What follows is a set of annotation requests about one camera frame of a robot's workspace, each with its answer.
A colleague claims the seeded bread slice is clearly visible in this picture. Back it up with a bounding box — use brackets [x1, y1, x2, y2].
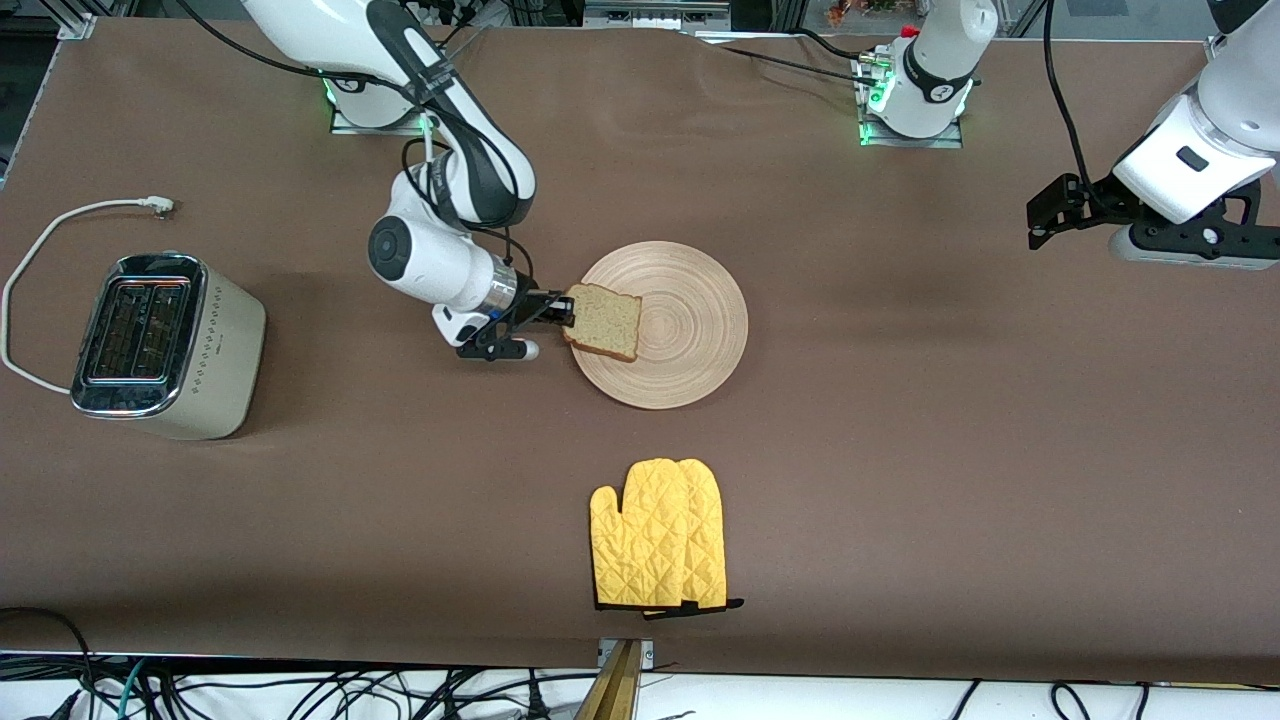
[563, 282, 643, 363]

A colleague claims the round light wooden plate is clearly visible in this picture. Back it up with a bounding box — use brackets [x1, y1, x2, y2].
[568, 240, 749, 411]

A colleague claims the beige chrome two-slot toaster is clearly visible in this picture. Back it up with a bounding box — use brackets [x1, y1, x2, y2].
[70, 252, 267, 442]

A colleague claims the yellow quilted oven mitt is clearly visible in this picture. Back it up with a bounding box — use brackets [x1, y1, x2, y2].
[589, 458, 701, 611]
[645, 458, 746, 621]

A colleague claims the orange plant decoration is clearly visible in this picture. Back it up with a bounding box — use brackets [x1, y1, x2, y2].
[825, 0, 926, 26]

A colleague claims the brown table cover sheet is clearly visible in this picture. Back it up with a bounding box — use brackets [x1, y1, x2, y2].
[0, 18, 1280, 686]

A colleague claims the wooden bar at table edge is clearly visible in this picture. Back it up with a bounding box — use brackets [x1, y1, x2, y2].
[575, 640, 646, 720]

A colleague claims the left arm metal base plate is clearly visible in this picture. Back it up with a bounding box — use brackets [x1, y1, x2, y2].
[858, 55, 966, 149]

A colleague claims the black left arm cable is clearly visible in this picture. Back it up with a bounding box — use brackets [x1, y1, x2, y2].
[1043, 0, 1101, 191]

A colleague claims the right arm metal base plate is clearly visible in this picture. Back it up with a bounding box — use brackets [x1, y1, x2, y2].
[330, 40, 443, 136]

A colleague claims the black cable on table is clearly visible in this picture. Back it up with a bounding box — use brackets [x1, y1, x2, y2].
[690, 30, 883, 89]

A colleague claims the aluminium frame rail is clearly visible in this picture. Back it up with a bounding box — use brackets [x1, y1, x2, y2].
[583, 0, 736, 33]

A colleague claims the small metal bracket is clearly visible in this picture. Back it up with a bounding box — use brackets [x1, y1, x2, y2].
[597, 637, 655, 669]

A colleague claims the white toaster power cable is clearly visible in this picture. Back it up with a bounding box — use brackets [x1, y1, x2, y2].
[0, 196, 179, 394]

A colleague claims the black tangled cable bundle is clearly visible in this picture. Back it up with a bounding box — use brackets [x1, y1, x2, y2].
[0, 655, 601, 720]

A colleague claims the teal cable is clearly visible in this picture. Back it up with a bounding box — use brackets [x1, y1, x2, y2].
[112, 658, 151, 720]

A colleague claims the black looped floor cable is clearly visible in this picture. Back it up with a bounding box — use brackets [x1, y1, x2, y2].
[0, 607, 96, 720]

